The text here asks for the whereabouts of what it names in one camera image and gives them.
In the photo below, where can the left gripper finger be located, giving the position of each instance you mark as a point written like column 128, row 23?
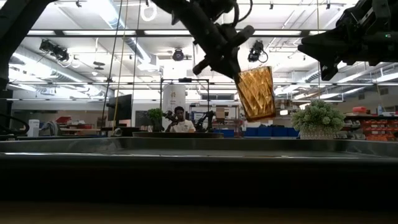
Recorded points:
column 238, row 63
column 229, row 72

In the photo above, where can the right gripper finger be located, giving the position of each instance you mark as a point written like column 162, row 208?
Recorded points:
column 323, row 46
column 329, row 70

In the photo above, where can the black background robot arm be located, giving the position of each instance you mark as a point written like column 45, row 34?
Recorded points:
column 205, row 121
column 170, row 117

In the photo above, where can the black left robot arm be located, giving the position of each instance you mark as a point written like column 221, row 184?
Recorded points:
column 192, row 25

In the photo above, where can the black rectangular serving tray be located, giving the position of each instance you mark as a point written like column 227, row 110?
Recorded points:
column 199, row 174

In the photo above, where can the black ceiling-mounted device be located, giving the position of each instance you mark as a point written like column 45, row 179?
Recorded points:
column 256, row 51
column 54, row 49

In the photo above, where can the brown cardboard box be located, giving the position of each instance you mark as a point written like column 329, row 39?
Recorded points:
column 220, row 113

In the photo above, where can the green plant in white pot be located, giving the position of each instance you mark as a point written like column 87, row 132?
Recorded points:
column 317, row 119

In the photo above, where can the white pillar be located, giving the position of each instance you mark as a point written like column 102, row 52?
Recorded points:
column 173, row 98

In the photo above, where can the person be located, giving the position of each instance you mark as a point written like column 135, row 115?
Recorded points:
column 182, row 124

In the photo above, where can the row of blue bins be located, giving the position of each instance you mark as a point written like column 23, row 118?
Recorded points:
column 270, row 131

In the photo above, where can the shelving with orange grey bins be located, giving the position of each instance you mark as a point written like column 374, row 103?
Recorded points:
column 377, row 127

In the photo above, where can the small green background plant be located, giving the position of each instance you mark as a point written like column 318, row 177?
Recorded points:
column 155, row 115

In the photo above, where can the black computer monitor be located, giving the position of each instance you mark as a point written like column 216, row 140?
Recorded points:
column 120, row 107

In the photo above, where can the white plastic container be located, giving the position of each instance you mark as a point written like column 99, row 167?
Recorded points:
column 33, row 127

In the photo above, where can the black background workstation frame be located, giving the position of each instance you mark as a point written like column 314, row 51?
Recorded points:
column 185, row 80

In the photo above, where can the black round overhead camera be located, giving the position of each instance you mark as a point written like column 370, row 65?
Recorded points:
column 178, row 55

